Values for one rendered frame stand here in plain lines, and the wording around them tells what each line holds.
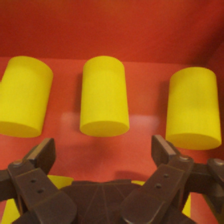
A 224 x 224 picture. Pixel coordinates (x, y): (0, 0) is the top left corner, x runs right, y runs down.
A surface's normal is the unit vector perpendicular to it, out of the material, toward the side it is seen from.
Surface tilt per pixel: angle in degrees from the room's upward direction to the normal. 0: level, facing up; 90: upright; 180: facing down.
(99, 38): 90
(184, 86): 39
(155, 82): 0
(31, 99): 47
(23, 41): 90
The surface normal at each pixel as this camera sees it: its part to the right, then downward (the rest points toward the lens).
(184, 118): -0.61, -0.46
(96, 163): 0.02, -0.44
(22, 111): 0.60, -0.34
